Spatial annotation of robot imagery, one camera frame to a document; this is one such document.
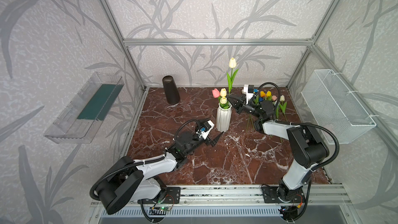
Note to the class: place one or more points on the aluminium frame crossbar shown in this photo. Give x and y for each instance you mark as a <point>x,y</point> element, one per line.
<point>217,42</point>

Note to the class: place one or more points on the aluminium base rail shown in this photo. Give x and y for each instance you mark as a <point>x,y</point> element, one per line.
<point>251,195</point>

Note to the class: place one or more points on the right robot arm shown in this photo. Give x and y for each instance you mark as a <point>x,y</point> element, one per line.
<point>312,146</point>

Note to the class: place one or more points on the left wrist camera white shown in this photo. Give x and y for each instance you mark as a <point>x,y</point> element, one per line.
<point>205,129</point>

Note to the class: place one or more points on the pale yellow tulip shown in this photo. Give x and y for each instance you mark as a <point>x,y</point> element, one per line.
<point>223,92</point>

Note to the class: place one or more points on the black cone vase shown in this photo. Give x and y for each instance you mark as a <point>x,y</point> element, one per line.
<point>170,89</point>

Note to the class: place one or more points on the white tulip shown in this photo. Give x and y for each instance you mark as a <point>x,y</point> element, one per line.
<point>283,105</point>

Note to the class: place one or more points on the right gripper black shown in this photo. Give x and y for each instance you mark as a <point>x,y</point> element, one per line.
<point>241,104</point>

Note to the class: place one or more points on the white wire mesh basket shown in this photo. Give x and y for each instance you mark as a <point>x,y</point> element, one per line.
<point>335,107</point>

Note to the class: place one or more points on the tall cream tulip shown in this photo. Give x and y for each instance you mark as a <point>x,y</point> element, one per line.
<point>232,74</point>

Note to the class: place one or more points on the white ribbed ceramic vase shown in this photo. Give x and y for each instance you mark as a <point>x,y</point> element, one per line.
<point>224,118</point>

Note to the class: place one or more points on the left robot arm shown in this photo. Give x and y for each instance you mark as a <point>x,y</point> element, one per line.
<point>138,180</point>

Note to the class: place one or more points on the clear plastic wall shelf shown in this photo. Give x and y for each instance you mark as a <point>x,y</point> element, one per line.
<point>80,121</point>

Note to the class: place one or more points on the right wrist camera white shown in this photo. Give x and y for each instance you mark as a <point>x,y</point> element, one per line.
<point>249,91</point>

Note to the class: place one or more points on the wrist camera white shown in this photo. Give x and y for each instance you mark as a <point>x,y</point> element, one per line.
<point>249,91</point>
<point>205,129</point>

